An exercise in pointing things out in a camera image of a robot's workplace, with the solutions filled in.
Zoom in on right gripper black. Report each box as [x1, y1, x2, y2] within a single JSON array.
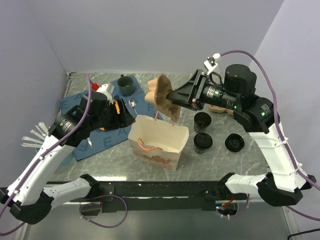
[[165, 69, 240, 111]]

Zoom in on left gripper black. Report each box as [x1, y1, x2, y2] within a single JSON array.
[[89, 97, 135, 132]]

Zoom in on brown pulp cup carrier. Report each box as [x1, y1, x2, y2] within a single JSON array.
[[144, 73, 181, 123]]

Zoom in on cream paper bag orange handles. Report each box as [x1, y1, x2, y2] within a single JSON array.
[[128, 115, 189, 171]]

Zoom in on black cup lid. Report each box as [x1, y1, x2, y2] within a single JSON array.
[[193, 132, 213, 147], [224, 133, 245, 153]]

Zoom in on dark takeout cup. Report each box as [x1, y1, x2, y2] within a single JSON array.
[[193, 112, 212, 133], [194, 145, 212, 154]]

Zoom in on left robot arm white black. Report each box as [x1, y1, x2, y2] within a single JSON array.
[[0, 91, 135, 225]]

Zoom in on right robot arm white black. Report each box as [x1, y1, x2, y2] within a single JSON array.
[[166, 64, 315, 207]]

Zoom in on yellow dotted plate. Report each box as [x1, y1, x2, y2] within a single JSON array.
[[99, 100, 122, 131]]

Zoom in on silver spoon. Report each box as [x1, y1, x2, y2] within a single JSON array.
[[128, 99, 138, 116]]

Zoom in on clear plastic cup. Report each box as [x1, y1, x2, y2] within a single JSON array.
[[179, 110, 184, 118]]

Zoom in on dark green mug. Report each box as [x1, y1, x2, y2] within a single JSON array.
[[117, 74, 135, 97]]

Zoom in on silver fork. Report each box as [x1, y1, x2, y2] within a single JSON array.
[[87, 137, 93, 148]]

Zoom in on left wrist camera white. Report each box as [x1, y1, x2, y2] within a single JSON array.
[[91, 83, 115, 102]]

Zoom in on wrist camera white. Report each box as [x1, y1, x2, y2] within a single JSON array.
[[91, 83, 115, 102], [203, 53, 221, 76]]

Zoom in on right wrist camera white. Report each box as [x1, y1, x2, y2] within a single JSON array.
[[203, 53, 221, 76]]

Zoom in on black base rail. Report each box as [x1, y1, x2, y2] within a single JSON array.
[[71, 181, 247, 213]]

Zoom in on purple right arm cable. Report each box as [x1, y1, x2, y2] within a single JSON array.
[[218, 49, 320, 222]]

